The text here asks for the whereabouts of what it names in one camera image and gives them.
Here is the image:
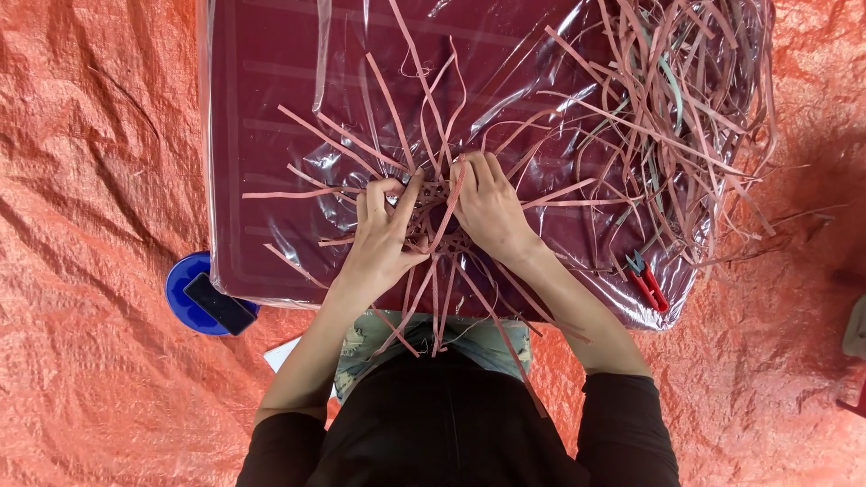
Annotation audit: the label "person's left hand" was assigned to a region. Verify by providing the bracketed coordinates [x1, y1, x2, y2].
[340, 167, 432, 299]

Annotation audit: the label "person's right hand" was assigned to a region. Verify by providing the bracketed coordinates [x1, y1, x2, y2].
[449, 151, 546, 265]

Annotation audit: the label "woven pink strip basket base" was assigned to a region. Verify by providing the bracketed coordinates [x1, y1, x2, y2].
[241, 0, 637, 417]

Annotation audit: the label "maroon plastic-wrapped table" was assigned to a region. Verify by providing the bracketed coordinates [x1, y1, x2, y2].
[198, 0, 777, 332]

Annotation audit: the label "person's light jeans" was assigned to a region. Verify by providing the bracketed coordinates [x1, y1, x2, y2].
[333, 310, 534, 405]

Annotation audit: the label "red thread snips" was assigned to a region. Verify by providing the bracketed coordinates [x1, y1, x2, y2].
[624, 250, 671, 314]

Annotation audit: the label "pile of pink strips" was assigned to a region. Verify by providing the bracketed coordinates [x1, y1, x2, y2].
[521, 0, 850, 281]

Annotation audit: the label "person's black shirt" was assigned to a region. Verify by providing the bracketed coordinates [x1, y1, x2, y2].
[235, 348, 683, 487]

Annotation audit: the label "white paper sheet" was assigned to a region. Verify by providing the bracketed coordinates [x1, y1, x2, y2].
[263, 336, 338, 400]

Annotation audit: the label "black smartphone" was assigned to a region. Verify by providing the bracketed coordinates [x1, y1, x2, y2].
[183, 272, 258, 337]

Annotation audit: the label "blue round stool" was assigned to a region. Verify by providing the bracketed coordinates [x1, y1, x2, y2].
[164, 251, 261, 337]

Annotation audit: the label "orange woven tarp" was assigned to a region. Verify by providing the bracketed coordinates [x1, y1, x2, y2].
[0, 0, 866, 487]

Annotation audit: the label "grey object at edge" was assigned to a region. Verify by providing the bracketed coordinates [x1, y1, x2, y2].
[841, 294, 866, 359]

